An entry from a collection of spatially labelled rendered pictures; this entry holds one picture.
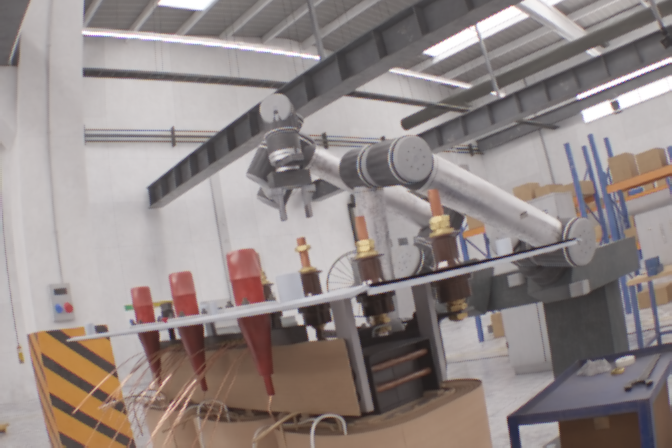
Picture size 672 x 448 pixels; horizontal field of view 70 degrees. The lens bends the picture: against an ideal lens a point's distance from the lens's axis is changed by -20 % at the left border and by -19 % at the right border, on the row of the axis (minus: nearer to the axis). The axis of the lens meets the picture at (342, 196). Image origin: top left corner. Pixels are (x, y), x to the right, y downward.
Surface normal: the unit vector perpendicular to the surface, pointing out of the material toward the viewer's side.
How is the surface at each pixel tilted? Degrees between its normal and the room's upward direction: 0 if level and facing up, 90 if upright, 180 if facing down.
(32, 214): 90
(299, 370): 90
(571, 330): 90
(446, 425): 90
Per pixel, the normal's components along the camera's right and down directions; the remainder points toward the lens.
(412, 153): 0.47, -0.06
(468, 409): 0.65, -0.26
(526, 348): -0.73, 0.03
